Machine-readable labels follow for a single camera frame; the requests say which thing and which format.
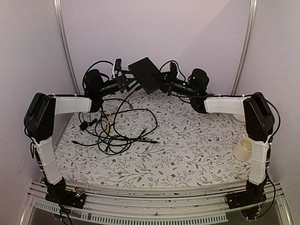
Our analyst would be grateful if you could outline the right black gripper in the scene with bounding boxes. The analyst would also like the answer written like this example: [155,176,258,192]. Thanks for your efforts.
[150,71,197,98]

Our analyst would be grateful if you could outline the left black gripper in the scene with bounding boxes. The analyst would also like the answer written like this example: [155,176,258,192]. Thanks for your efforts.
[97,70,142,97]

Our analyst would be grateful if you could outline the black network switch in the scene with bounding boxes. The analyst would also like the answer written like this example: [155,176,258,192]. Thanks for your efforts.
[128,57,161,94]

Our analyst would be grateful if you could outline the black ethernet cable pulled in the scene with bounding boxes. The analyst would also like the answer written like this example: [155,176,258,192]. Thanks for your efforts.
[82,60,113,94]

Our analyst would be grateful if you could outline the black cable bundle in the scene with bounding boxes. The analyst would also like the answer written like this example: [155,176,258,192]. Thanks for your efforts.
[95,88,160,150]

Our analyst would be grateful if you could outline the yellow ethernet cable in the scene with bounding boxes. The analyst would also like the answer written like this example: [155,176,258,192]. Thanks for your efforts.
[105,106,118,132]

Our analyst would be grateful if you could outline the black power adapter plug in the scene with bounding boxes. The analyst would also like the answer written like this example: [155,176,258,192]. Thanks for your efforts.
[78,112,98,131]

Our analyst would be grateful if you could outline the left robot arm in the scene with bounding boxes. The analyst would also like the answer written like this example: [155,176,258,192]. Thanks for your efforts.
[24,69,140,203]

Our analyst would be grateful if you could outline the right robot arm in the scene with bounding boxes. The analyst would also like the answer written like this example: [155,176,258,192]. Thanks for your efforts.
[155,68,278,204]

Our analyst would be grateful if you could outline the floral table mat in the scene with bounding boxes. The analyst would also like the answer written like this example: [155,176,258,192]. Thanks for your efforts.
[55,91,252,188]

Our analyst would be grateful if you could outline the white ceramic bowl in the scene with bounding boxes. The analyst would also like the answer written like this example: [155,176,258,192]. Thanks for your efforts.
[232,114,245,124]

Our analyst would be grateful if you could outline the cream ribbed cup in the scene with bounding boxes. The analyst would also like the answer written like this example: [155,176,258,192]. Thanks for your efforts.
[233,137,252,161]

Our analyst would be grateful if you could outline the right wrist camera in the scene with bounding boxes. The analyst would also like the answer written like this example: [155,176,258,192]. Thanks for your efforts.
[169,62,179,77]

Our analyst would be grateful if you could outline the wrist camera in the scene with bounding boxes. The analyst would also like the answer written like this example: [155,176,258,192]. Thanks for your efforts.
[112,59,122,79]
[169,62,179,77]

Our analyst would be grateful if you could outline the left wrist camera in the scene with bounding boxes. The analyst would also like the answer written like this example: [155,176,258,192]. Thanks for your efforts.
[112,59,122,79]

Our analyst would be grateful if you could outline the left aluminium frame post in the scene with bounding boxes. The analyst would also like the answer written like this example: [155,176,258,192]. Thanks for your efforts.
[53,0,80,94]

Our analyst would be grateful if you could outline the aluminium frame post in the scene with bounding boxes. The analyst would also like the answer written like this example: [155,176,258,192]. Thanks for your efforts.
[231,0,257,95]
[53,0,80,94]

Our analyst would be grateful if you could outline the right aluminium frame post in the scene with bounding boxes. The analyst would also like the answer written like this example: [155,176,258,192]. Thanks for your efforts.
[231,0,257,95]

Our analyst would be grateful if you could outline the front aluminium rail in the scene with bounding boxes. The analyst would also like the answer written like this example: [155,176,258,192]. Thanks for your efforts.
[21,181,294,225]

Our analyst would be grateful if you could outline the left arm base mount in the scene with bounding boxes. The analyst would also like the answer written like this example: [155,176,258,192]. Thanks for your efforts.
[45,185,86,209]

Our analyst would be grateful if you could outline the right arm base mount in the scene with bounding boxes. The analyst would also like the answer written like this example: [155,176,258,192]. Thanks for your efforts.
[225,186,267,209]

